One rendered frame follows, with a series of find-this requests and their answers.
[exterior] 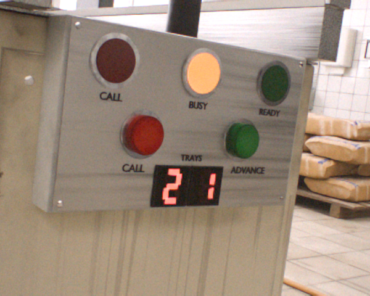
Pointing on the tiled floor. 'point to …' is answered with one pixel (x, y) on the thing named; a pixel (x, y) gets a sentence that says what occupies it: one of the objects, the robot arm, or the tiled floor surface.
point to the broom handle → (303, 288)
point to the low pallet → (353, 208)
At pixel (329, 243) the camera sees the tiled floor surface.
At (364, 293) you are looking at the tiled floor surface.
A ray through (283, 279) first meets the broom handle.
